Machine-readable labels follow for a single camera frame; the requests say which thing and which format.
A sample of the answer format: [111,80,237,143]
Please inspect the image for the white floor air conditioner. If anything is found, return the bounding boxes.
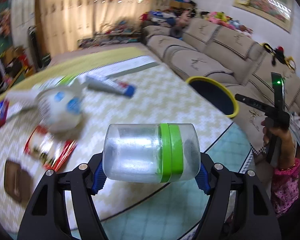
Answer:
[10,0,37,50]

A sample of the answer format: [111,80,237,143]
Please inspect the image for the grey and blue toothpaste tube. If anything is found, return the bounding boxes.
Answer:
[86,75,136,98]

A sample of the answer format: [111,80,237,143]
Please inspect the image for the framed landscape picture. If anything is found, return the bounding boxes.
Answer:
[233,0,294,34]

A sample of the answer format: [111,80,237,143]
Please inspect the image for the glass coffee table with clutter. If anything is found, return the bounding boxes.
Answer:
[77,24,144,48]

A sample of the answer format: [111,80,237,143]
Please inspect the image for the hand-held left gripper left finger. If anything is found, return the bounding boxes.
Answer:
[17,154,108,240]

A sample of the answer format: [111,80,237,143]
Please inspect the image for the white and green plastic packet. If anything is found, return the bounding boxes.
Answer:
[34,76,78,90]

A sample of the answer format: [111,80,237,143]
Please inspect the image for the red and blue tissue box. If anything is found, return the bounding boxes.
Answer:
[0,100,10,133]

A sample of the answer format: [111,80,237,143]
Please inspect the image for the beige sofa with covers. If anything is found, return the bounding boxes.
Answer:
[142,17,300,170]

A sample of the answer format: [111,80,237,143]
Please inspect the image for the clear jar with green lid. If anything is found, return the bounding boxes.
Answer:
[103,123,201,183]

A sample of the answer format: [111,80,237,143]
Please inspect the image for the pile of plush toys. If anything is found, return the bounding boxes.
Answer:
[200,10,254,34]

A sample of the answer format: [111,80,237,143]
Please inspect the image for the yellow and black toy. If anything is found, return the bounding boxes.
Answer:
[260,42,297,70]

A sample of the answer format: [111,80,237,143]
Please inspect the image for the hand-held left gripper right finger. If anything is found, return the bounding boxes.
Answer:
[194,152,282,240]

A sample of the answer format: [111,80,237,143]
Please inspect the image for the brown wallet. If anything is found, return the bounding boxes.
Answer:
[4,160,32,203]

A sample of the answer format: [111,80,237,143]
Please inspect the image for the white plastic food cup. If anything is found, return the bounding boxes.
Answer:
[37,85,84,133]

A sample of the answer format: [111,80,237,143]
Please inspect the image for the blue star patterned bag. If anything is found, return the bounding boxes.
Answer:
[140,10,180,28]

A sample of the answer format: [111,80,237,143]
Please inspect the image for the black tower fan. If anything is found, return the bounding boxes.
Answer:
[27,26,42,68]

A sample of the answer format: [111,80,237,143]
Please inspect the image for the floral beige mat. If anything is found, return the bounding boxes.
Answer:
[44,42,147,67]

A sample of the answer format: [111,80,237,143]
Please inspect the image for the person's right forearm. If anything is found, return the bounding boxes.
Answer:
[270,159,300,218]

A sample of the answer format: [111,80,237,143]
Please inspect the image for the black bin with yellow rim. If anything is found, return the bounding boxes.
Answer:
[185,76,240,119]

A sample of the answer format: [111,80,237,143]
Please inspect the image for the person's right hand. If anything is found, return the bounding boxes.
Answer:
[261,119,297,168]

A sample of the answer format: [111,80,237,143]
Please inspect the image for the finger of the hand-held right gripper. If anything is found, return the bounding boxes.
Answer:
[235,93,275,117]

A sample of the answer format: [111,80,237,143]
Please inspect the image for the red snack packet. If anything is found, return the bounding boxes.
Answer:
[24,126,77,172]

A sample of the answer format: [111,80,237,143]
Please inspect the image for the hanging flower decoration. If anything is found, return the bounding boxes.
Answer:
[0,7,12,35]

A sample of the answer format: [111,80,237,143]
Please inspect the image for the cream embroidered curtain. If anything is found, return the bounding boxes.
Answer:
[35,0,95,55]
[95,0,172,34]

